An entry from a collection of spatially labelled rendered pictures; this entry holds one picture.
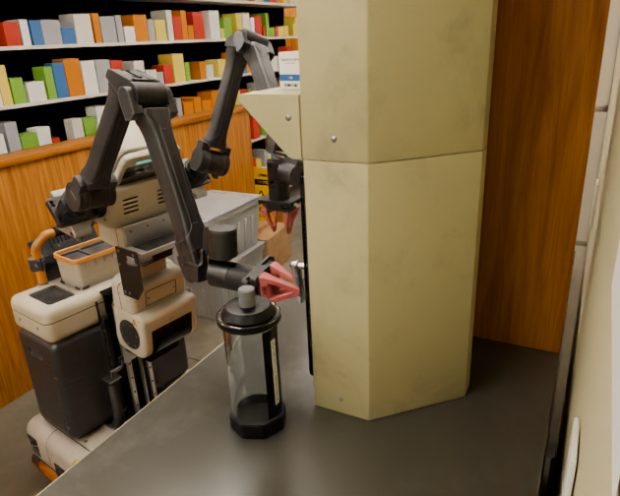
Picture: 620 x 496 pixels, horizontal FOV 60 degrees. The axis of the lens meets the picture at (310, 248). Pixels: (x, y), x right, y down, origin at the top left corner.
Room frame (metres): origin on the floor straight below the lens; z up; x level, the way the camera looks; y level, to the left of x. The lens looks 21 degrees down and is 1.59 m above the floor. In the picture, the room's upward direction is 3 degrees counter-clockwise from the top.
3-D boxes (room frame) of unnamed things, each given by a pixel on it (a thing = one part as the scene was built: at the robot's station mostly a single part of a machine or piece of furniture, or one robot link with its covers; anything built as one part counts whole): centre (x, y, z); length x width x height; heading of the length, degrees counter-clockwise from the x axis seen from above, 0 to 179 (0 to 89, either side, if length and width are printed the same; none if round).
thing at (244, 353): (0.81, 0.11, 1.06); 0.11 x 0.11 x 0.21
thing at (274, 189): (1.41, 0.08, 1.21); 0.10 x 0.07 x 0.07; 62
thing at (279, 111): (1.02, -0.02, 1.46); 0.32 x 0.12 x 0.10; 152
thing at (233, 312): (0.81, 0.11, 1.18); 0.09 x 0.09 x 0.07
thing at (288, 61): (0.97, 0.00, 1.54); 0.05 x 0.05 x 0.06; 50
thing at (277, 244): (3.80, 0.36, 0.14); 0.41 x 0.32 x 0.28; 158
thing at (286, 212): (1.41, 0.07, 1.14); 0.07 x 0.07 x 0.09; 62
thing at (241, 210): (3.24, 0.62, 0.49); 0.60 x 0.42 x 0.33; 152
